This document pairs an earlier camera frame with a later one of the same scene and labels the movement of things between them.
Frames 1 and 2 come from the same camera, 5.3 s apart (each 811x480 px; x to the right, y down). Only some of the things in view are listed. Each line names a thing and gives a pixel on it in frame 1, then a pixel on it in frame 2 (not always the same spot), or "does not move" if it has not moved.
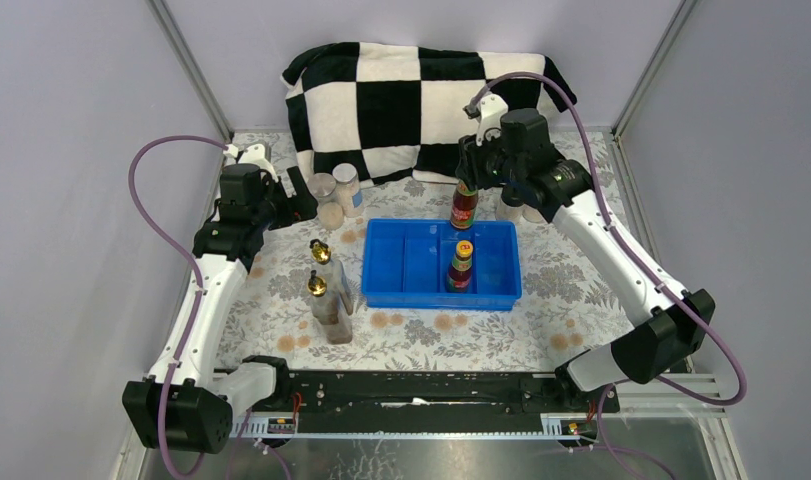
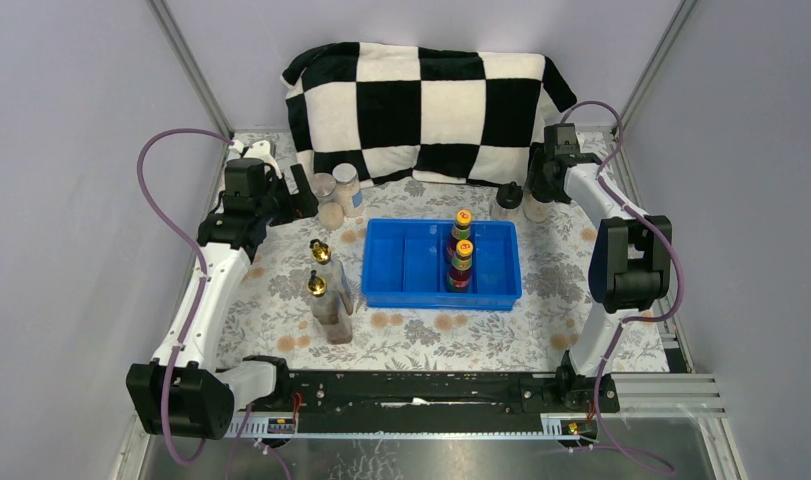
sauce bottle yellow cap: (459, 275) does not move
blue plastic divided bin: (405, 264) does not move
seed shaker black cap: (532, 214) does not move
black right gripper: (470, 158) -> (535, 183)
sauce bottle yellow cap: (464, 205) -> (460, 231)
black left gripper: (302, 207) does not move
